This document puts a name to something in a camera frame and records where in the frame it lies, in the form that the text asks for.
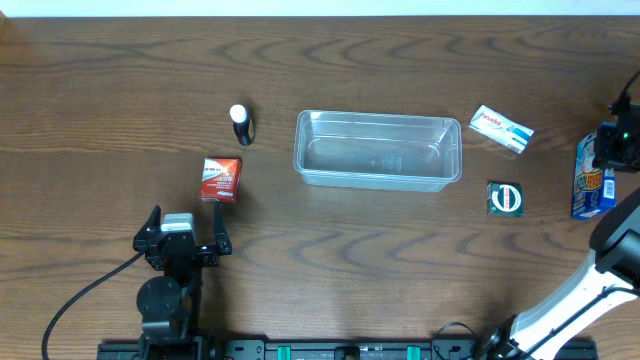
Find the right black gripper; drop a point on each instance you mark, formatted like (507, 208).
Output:
(615, 146)

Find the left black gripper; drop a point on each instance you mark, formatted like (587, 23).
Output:
(181, 246)

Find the blue fever patch box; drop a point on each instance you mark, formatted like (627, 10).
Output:
(593, 187)

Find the red medicine box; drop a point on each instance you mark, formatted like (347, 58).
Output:
(220, 179)

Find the dark bottle white cap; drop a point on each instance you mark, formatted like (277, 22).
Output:
(243, 124)

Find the white Panadol box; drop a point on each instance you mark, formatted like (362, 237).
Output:
(500, 129)

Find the green round-logo box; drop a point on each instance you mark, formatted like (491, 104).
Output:
(505, 199)

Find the clear plastic container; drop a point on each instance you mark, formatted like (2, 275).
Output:
(377, 151)

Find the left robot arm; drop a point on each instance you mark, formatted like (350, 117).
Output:
(170, 303)

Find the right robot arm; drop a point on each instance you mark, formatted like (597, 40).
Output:
(609, 276)

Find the black mounting rail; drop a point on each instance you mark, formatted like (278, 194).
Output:
(261, 350)

